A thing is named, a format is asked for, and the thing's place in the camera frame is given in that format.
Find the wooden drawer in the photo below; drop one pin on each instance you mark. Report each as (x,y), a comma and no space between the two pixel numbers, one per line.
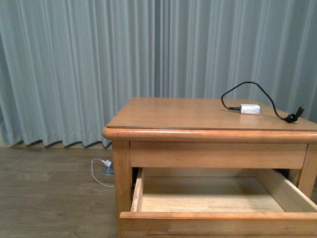
(217,203)

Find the light green pleated curtain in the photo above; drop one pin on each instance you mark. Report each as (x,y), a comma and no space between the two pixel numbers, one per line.
(68,66)

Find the wooden nightstand cabinet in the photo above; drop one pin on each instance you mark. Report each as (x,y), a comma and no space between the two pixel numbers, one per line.
(201,134)

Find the open metal floor socket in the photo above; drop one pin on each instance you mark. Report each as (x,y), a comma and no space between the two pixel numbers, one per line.
(106,171)

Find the white power adapter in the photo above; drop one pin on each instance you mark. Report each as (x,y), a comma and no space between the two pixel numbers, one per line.
(250,109)

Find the white charger plug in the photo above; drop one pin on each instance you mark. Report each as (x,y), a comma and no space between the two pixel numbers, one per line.
(107,163)

